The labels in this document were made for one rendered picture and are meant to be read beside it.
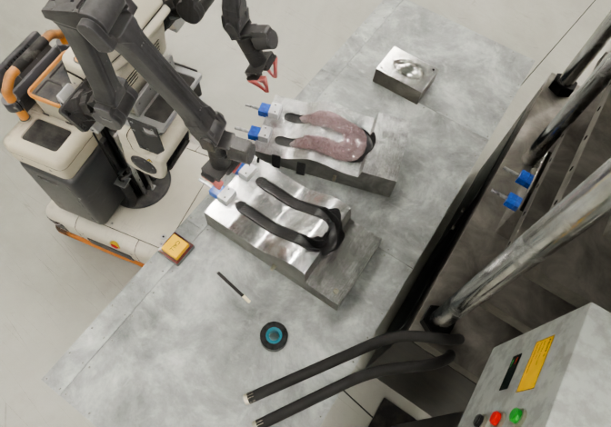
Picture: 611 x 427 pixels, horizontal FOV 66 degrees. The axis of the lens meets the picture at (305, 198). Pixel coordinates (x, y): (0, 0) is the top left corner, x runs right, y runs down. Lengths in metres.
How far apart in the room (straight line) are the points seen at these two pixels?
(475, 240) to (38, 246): 2.01
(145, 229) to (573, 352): 1.75
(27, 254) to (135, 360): 1.30
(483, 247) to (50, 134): 1.54
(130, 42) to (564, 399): 0.95
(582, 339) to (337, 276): 0.75
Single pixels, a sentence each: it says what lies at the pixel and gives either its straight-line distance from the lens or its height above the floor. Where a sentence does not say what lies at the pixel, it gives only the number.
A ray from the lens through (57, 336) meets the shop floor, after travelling 2.46.
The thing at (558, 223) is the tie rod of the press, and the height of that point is 1.54.
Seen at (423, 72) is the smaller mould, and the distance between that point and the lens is 1.93.
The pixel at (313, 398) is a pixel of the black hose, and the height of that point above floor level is 0.86.
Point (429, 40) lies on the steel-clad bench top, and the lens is 2.17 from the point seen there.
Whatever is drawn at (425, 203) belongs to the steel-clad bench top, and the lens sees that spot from 1.67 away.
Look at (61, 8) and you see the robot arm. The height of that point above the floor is 1.61.
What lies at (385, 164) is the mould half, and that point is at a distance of 1.58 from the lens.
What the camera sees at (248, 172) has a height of 0.92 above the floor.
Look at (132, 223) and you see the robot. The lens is 2.22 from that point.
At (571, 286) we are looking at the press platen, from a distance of 1.15.
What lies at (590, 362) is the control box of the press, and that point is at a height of 1.47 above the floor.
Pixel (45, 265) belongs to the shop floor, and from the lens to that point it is 2.60.
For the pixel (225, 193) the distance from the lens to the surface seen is 1.48.
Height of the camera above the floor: 2.21
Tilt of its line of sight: 62 degrees down
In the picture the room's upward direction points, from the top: 7 degrees clockwise
